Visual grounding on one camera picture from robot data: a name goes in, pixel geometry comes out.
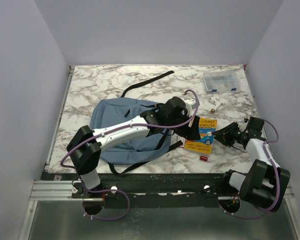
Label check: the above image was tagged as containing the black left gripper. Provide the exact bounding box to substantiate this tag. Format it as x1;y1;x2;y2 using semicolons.
165;110;201;141

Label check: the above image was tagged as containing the yellow children's paperback book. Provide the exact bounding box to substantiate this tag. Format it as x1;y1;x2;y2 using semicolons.
184;117;218;155

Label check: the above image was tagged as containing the red cap glue stick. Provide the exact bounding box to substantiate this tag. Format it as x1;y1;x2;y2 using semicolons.
199;155;212;163

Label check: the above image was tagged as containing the blue fabric backpack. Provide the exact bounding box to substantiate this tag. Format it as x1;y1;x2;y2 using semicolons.
89;70;185;175

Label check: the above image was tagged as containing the red white small box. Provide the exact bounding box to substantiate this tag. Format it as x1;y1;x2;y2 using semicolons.
177;136;185;148

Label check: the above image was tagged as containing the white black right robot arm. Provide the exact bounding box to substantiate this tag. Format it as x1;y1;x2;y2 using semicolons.
212;116;291;213

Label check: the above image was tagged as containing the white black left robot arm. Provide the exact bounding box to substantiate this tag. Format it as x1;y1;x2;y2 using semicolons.
66;96;200;198

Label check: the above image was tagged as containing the white plastic pipe fitting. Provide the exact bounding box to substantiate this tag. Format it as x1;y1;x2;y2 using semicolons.
209;96;223;114

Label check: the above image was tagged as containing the clear plastic organizer box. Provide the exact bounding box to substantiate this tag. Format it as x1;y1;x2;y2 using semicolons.
202;71;240;94

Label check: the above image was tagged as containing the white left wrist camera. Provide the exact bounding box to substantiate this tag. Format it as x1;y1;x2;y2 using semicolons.
183;98;198;112

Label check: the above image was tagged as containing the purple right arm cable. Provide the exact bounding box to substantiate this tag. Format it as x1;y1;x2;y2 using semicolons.
219;119;281;220

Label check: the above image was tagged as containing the black metal base rail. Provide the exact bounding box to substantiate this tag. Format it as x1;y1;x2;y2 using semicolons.
40;172;243;214

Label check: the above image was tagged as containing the aluminium frame rail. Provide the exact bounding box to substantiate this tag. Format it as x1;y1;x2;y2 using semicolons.
29;177;295;201

